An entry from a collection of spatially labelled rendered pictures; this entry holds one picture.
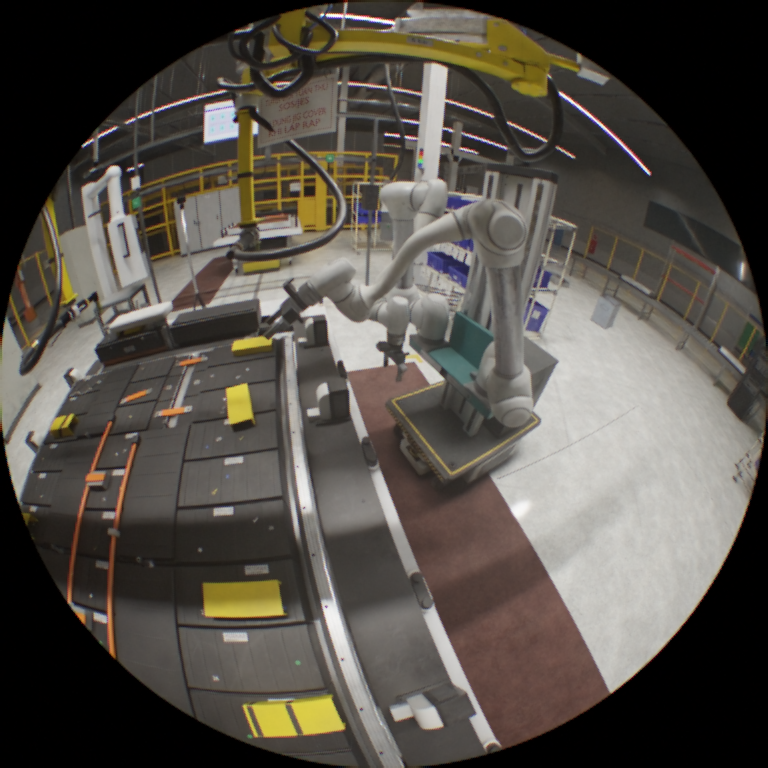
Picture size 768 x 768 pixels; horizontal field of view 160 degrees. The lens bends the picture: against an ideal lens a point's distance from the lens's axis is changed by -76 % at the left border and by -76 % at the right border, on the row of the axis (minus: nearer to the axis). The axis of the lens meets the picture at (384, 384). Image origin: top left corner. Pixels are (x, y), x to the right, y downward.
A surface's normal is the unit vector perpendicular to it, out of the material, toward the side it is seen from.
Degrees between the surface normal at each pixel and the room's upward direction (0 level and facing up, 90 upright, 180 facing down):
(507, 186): 90
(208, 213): 90
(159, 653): 0
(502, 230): 84
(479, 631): 0
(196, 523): 0
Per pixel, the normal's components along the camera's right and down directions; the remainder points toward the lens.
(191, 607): 0.07, -0.76
